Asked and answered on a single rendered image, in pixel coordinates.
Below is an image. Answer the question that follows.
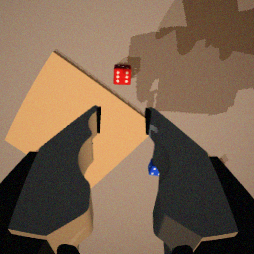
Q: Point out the orange flat mat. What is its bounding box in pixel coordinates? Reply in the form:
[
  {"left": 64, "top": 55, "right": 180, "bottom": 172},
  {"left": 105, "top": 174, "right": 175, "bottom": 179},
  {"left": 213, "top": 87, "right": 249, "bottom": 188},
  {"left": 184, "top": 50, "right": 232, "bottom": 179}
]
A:
[{"left": 5, "top": 51, "right": 149, "bottom": 188}]

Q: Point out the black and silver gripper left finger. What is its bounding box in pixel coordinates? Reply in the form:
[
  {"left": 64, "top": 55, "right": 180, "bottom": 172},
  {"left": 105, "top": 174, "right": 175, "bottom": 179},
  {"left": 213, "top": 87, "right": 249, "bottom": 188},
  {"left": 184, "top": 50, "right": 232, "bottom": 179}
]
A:
[{"left": 0, "top": 105, "right": 101, "bottom": 254}]

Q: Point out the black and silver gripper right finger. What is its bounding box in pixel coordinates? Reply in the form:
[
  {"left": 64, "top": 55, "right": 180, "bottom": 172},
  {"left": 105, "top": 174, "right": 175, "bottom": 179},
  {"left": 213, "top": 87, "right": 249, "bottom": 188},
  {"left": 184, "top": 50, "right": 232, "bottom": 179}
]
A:
[{"left": 145, "top": 107, "right": 254, "bottom": 254}]

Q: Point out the blue die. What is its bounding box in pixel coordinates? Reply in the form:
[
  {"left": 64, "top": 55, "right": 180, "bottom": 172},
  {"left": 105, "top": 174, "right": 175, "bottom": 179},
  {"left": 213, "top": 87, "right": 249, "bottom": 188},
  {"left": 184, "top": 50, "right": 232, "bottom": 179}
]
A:
[{"left": 148, "top": 159, "right": 159, "bottom": 176}]

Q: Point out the red die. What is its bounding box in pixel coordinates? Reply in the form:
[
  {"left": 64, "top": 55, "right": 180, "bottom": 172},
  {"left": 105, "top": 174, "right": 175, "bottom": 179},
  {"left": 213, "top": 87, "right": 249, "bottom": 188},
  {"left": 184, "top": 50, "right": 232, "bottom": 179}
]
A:
[{"left": 114, "top": 64, "right": 131, "bottom": 85}]

